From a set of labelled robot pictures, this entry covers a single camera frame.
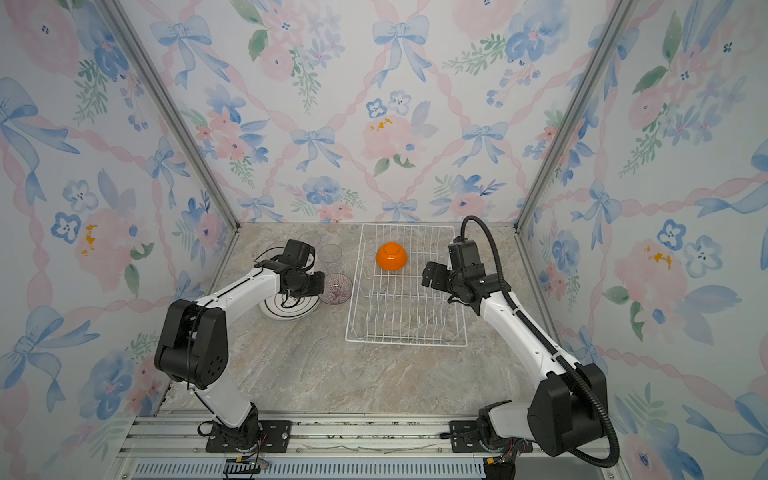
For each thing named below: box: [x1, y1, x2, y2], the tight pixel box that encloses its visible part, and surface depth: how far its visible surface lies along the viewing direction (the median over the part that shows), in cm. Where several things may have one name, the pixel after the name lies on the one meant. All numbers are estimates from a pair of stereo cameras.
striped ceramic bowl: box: [318, 273, 353, 305], surface depth 97 cm
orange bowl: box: [376, 242, 409, 271], surface depth 108 cm
